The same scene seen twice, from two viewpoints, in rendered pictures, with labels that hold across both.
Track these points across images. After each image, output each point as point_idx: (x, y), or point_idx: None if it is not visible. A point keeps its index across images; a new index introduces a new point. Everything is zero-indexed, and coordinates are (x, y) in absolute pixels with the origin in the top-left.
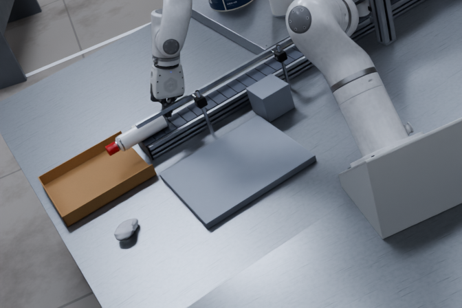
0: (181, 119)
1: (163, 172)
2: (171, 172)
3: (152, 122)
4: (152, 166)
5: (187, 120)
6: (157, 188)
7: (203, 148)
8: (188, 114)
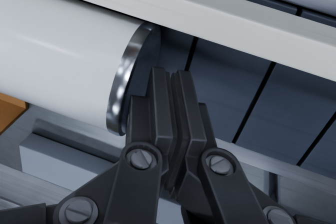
0: (234, 102)
1: (31, 156)
2: (47, 174)
3: (26, 101)
4: (3, 132)
5: (241, 137)
6: (10, 144)
7: (168, 205)
8: (296, 110)
